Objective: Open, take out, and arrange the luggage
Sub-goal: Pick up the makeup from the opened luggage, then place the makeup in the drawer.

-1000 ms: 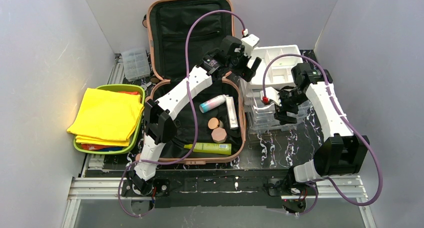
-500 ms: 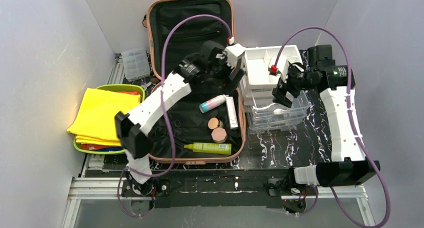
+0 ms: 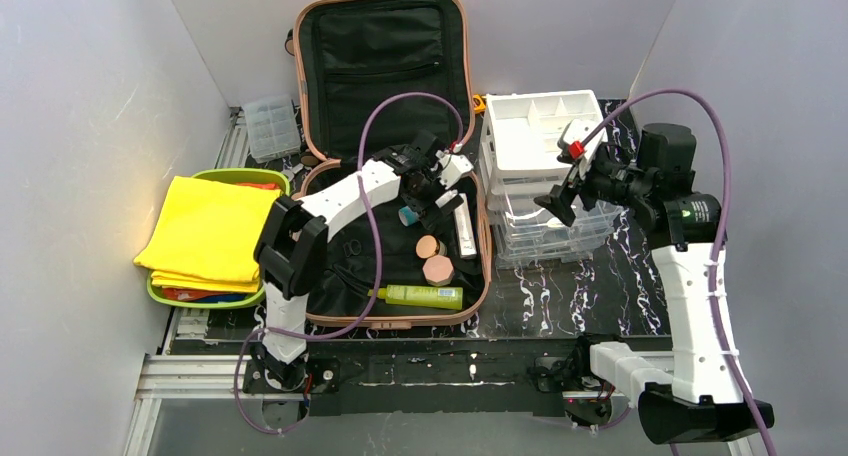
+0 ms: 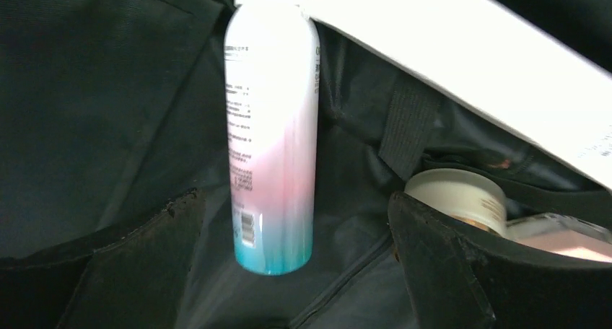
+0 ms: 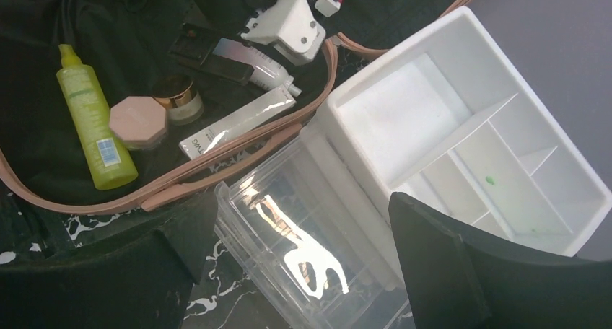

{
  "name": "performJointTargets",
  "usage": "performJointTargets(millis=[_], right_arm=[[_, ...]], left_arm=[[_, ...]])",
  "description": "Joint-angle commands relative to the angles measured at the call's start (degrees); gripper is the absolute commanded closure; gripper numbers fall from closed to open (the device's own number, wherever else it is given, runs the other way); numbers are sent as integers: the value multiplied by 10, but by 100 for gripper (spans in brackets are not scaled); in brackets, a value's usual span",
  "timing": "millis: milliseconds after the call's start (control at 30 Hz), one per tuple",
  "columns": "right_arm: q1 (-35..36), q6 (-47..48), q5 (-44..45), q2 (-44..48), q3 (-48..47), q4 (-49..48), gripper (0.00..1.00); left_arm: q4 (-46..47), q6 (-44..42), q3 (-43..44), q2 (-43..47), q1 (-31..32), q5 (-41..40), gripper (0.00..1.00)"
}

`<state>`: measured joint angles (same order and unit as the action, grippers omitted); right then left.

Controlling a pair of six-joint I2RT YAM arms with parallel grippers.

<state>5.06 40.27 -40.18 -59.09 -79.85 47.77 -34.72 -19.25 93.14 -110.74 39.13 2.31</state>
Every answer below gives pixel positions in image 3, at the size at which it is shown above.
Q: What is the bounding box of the clear screw assortment box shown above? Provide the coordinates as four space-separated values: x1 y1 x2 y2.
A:
243 95 302 163

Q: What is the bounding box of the pink hard shell suitcase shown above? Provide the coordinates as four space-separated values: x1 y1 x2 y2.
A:
293 0 492 329

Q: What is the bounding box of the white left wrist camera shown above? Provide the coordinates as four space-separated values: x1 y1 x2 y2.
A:
439 153 474 189

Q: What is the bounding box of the yellow cloth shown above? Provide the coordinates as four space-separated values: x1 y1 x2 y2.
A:
132 175 283 295

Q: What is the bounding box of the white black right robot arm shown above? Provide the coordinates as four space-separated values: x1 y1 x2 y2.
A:
534 120 775 445

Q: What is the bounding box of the clear plastic drawer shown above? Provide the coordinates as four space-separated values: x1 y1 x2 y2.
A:
487 195 623 267

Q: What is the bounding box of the white pink blue spray bottle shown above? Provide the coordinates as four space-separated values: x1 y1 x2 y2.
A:
398 189 459 227

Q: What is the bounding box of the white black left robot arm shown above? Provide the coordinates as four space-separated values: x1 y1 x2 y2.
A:
252 131 473 380

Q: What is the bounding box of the pink octagonal compact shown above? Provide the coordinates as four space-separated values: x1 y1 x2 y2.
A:
422 255 455 287

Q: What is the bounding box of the white divided organizer box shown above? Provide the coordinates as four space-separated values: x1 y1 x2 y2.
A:
478 90 603 201

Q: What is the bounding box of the lime green plastic basin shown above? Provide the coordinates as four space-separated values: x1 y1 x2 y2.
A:
145 168 293 311

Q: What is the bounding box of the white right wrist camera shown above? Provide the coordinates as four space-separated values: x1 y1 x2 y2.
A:
557 119 607 178

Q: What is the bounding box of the yellow green spray bottle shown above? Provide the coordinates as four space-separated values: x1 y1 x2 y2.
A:
377 285 464 310

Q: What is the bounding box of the blue towel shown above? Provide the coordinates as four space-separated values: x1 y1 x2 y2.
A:
193 293 248 305

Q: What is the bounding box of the round gold black jar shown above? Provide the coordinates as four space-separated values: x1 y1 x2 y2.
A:
415 235 447 259

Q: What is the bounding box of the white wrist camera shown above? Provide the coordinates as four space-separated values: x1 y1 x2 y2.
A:
557 119 607 178
439 153 474 189

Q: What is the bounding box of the red white tie-dye cloth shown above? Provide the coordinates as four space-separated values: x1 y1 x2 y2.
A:
160 181 283 303

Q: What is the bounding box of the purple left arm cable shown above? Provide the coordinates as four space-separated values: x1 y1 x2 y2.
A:
233 92 466 437

